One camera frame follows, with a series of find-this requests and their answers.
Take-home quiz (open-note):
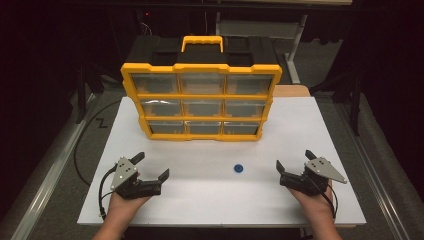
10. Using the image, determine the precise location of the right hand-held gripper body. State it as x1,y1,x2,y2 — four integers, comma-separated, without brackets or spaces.
279,157,348,197

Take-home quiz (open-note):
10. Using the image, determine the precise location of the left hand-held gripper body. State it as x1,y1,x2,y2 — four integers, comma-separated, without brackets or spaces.
109,156,163,200

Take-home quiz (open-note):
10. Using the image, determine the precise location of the clear plastic organizer drawer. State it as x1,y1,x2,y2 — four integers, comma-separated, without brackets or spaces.
226,74,275,96

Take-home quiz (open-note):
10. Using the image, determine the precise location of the yellow black organizer cabinet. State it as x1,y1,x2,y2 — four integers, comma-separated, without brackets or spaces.
120,35,283,142

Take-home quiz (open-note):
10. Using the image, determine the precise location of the person's left hand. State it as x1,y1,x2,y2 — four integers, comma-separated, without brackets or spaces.
107,191,151,221

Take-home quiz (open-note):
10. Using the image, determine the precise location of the person's right hand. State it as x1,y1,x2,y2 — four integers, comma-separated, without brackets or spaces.
287,179,336,221

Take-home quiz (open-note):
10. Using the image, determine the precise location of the black stand leg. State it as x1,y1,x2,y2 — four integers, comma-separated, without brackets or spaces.
74,61,105,125
309,66,364,137

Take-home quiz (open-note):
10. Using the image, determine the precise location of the grey metal stand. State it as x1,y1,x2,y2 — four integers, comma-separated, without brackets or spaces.
215,12,308,85

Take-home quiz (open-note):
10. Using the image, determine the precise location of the grid of clear drawers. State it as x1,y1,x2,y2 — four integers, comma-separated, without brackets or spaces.
130,73,268,136

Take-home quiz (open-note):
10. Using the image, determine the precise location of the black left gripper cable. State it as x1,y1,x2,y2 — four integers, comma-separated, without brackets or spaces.
97,164,118,221

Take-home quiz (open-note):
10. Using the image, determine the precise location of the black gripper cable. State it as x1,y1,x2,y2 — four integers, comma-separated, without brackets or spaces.
306,174,339,220
97,164,118,221

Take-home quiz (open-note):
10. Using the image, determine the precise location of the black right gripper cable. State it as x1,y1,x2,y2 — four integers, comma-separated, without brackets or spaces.
306,174,339,220

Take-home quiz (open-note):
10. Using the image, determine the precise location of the black floor cable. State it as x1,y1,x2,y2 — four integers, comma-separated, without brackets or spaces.
73,99,122,186

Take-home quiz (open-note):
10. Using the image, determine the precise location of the aluminium floor rail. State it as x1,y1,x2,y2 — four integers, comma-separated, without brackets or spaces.
9,93,98,240
333,99,413,240

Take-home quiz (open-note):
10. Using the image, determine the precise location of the white wire bundle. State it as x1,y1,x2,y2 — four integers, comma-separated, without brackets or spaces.
139,21,154,36

